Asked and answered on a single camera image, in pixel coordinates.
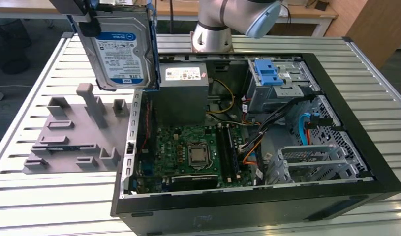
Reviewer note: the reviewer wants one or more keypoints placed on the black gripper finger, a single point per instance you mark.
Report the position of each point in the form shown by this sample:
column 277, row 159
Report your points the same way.
column 90, row 28

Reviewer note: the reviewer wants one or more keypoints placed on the hard disk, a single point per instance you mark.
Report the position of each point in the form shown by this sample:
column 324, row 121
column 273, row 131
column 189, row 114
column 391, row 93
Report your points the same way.
column 121, row 56

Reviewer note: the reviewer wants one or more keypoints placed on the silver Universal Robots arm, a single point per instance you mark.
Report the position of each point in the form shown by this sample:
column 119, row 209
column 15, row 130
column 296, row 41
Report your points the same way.
column 213, row 37

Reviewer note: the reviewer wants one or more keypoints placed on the silver disk bay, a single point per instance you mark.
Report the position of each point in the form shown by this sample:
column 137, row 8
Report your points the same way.
column 312, row 161

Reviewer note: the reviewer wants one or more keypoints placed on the plain white box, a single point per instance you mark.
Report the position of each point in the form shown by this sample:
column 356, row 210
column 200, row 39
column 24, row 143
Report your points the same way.
column 106, row 1

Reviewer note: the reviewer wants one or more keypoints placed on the white box with print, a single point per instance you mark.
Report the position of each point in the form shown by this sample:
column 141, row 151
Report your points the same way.
column 125, row 2

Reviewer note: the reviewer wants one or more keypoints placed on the grey power supply unit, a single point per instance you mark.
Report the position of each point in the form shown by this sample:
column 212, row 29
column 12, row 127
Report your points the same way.
column 177, row 103

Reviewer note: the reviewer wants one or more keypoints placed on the grey parts rack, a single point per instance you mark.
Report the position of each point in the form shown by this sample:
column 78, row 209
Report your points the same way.
column 85, row 137

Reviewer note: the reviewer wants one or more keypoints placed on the green motherboard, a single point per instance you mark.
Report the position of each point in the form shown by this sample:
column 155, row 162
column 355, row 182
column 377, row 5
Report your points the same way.
column 177, row 137

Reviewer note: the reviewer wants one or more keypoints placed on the blue plastic drive latch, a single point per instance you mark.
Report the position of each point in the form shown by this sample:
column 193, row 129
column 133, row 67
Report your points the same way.
column 266, row 73

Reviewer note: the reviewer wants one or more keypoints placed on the black CPU socket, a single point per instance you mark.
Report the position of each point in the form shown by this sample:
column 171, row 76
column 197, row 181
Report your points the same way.
column 200, row 144

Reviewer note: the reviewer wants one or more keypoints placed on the grey optical drive cage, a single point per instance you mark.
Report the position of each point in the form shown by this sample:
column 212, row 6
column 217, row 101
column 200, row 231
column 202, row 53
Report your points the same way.
column 262, row 98

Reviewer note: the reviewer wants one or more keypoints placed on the silver CPU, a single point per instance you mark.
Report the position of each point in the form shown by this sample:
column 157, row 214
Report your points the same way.
column 198, row 156

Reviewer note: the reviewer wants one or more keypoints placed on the black empty RAM slot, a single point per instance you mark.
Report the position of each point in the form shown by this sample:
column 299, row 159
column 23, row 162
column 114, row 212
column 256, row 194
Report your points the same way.
column 224, row 152

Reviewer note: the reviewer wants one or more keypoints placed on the black graphics card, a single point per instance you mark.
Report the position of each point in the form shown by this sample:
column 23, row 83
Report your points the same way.
column 193, row 183

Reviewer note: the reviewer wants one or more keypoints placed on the small black desk device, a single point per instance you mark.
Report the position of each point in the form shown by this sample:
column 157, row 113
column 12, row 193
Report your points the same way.
column 321, row 5

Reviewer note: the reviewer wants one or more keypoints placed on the black open PC case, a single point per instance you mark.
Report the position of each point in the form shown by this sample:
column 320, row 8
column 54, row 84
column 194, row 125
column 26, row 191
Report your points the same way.
column 220, row 211

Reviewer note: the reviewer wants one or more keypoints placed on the wooden cabinet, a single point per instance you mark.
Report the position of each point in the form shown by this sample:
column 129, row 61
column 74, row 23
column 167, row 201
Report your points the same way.
column 377, row 24

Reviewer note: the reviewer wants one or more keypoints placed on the wooden desk white frame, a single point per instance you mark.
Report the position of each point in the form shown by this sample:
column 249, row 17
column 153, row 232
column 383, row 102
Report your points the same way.
column 23, row 8

